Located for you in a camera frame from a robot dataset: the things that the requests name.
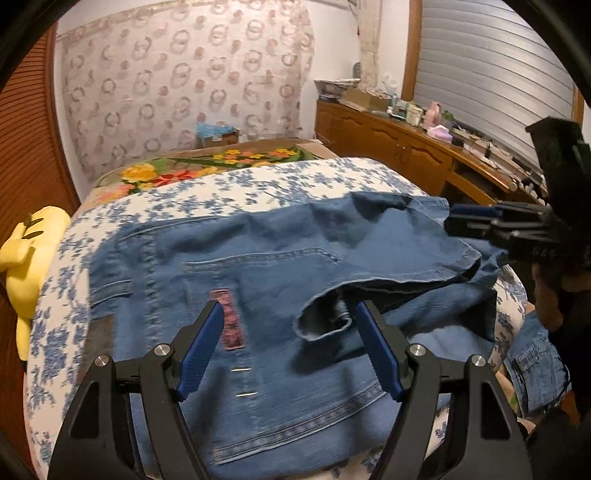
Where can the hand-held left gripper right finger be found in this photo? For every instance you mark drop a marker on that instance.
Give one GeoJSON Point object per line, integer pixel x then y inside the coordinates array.
{"type": "Point", "coordinates": [378, 355]}

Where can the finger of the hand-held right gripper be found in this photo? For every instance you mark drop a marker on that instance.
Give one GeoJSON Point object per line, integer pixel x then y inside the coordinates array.
{"type": "Point", "coordinates": [475, 211]}
{"type": "Point", "coordinates": [471, 228]}

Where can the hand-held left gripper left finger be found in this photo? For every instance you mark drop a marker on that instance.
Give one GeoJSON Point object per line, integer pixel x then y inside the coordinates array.
{"type": "Point", "coordinates": [203, 350]}

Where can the blue denim pants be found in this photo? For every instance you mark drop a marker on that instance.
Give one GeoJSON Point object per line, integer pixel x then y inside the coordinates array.
{"type": "Point", "coordinates": [277, 277]}

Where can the person's right hand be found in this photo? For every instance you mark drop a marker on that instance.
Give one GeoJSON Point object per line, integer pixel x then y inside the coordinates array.
{"type": "Point", "coordinates": [549, 304]}

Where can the white round knob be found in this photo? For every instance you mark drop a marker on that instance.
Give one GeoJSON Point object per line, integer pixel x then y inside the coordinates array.
{"type": "Point", "coordinates": [513, 185]}

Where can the pink tissue pack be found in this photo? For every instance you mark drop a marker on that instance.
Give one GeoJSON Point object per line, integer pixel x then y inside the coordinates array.
{"type": "Point", "coordinates": [439, 133]}

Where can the pink bottle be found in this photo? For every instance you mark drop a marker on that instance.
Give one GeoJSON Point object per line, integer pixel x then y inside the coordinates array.
{"type": "Point", "coordinates": [434, 113]}

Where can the wooden sideboard cabinet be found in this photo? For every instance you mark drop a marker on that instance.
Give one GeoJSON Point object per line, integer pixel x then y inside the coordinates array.
{"type": "Point", "coordinates": [392, 138]}

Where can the cluster of toiletry bottles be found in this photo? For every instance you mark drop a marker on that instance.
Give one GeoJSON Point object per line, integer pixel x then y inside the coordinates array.
{"type": "Point", "coordinates": [406, 108]}

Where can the grey window blind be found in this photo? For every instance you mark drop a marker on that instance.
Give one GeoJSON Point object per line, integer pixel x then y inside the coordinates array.
{"type": "Point", "coordinates": [485, 60]}

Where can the light denim garment with pocket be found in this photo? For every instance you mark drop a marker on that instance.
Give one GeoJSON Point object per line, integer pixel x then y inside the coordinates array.
{"type": "Point", "coordinates": [531, 369]}

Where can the open cardboard box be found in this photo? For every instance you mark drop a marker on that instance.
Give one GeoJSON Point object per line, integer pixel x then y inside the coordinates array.
{"type": "Point", "coordinates": [367, 99]}

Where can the blue floral white sheet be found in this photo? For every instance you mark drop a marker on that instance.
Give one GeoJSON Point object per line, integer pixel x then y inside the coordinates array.
{"type": "Point", "coordinates": [300, 180]}

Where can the printed flat box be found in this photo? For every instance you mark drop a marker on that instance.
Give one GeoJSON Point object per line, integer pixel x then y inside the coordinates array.
{"type": "Point", "coordinates": [337, 86]}

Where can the flower print blanket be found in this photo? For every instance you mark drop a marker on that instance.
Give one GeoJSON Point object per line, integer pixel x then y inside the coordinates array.
{"type": "Point", "coordinates": [147, 173]}

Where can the beige lace side curtain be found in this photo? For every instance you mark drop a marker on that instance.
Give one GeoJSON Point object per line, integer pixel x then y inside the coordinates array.
{"type": "Point", "coordinates": [367, 46]}

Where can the yellow plush toy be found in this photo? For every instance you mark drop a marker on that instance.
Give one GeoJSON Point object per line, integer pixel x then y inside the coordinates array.
{"type": "Point", "coordinates": [27, 258]}

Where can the cardboard box with blue cloth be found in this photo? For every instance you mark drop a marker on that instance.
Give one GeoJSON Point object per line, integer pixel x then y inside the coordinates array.
{"type": "Point", "coordinates": [217, 136]}

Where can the circle pattern curtain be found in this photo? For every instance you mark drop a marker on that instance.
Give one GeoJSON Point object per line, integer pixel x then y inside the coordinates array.
{"type": "Point", "coordinates": [184, 83]}

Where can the wooden louvered wardrobe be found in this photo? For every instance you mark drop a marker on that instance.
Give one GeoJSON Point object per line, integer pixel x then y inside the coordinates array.
{"type": "Point", "coordinates": [27, 138]}

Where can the wooden window frame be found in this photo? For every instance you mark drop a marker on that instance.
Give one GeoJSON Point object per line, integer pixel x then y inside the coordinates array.
{"type": "Point", "coordinates": [411, 46]}

